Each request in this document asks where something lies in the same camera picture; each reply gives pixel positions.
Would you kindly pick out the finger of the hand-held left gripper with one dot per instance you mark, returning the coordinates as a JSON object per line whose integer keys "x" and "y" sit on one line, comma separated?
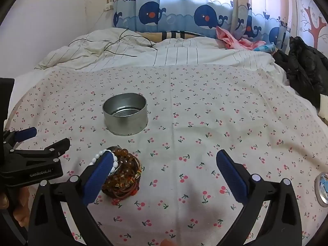
{"x": 51, "y": 148}
{"x": 25, "y": 133}

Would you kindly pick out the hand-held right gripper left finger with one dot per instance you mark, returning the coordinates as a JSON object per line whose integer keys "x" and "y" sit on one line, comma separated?
{"x": 100, "y": 176}

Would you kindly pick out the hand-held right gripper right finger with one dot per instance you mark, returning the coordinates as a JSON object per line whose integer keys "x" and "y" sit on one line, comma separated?
{"x": 230, "y": 176}

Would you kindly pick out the round metal tin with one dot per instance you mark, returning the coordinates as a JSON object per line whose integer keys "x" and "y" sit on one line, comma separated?
{"x": 125, "y": 125}

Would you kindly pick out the person's left hand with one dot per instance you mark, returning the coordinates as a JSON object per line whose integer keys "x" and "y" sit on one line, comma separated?
{"x": 21, "y": 210}

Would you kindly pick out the cherry print bed sheet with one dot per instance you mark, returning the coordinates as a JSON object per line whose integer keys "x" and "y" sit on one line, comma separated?
{"x": 205, "y": 107}

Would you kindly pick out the round metal tin lid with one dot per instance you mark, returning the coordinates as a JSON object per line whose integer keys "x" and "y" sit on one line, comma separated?
{"x": 323, "y": 187}

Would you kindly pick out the white striped quilt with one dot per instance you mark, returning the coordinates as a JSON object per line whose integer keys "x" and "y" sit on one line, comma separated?
{"x": 179, "y": 53}

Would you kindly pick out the light blue cloth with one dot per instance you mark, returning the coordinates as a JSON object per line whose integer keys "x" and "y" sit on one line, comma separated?
{"x": 266, "y": 47}

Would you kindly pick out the black puffer jacket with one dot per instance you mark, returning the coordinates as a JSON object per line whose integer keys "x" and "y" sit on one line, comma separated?
{"x": 305, "y": 64}

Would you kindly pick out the pink cloth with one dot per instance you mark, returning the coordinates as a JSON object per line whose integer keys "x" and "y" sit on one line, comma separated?
{"x": 225, "y": 38}

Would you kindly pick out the black striped pillow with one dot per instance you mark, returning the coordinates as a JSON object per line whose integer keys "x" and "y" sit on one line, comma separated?
{"x": 176, "y": 34}

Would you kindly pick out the blue whale print curtain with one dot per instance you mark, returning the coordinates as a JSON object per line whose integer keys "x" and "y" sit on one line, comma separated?
{"x": 151, "y": 12}

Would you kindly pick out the pink tree wall sticker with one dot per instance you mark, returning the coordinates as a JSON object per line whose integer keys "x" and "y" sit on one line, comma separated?
{"x": 314, "y": 28}

